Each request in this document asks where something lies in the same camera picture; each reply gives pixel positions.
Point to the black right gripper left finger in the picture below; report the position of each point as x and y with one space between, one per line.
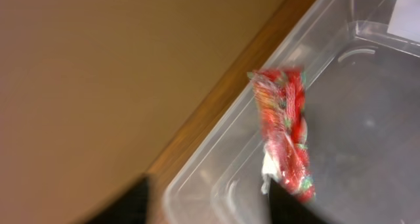
130 208

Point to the white label sticker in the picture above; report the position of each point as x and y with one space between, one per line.
404 21

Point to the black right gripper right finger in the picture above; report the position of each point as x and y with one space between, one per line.
286 209

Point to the clear plastic bin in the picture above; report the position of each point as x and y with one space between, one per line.
356 133

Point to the red snack wrapper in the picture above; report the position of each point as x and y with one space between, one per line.
280 98

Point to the white napkin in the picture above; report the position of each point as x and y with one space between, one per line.
269 174

